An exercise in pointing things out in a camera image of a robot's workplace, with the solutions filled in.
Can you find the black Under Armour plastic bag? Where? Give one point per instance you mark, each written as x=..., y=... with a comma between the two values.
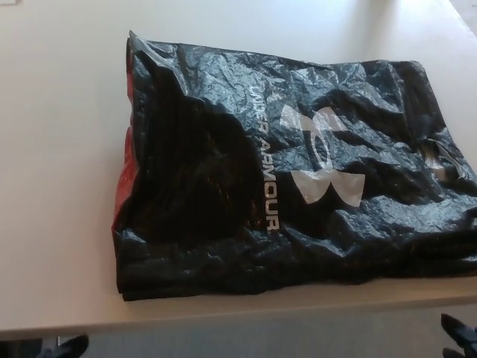
x=208, y=179

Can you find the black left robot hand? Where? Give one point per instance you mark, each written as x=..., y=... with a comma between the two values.
x=72, y=348

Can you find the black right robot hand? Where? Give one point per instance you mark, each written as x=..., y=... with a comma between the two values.
x=460, y=337

